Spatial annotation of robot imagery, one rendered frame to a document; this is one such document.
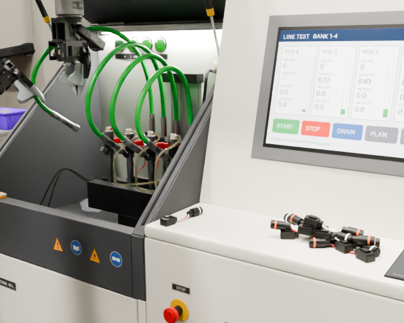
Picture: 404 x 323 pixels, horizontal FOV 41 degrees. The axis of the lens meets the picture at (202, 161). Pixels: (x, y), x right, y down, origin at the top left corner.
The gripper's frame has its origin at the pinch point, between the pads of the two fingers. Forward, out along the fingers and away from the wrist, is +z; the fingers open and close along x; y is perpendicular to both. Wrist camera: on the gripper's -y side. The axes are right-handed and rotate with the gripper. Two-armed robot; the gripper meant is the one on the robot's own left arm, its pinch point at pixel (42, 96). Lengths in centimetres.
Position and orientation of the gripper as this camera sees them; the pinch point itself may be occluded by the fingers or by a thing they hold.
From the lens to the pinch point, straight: 161.8
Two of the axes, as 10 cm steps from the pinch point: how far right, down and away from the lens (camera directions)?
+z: 7.1, 6.7, 2.3
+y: -6.2, 7.4, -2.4
